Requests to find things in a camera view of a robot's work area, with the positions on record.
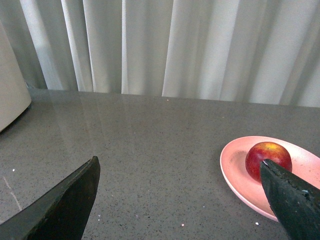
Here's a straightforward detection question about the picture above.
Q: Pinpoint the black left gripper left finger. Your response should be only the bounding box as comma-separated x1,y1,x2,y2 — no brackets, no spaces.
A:
0,156,101,240

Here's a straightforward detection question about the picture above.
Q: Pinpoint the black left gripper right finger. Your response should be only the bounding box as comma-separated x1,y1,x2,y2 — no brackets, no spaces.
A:
260,159,320,240

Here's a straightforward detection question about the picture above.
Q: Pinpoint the red yellow apple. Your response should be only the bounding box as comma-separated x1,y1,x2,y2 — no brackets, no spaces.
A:
245,141,293,183

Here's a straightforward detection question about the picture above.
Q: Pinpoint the pink plate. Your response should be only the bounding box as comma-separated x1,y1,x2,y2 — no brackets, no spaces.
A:
220,136,320,221

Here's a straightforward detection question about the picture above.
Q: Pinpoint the white rounded appliance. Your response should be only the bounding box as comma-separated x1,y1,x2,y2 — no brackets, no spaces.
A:
0,25,32,130

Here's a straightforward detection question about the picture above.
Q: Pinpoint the white curtain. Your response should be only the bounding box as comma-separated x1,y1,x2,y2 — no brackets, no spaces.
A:
0,0,320,107

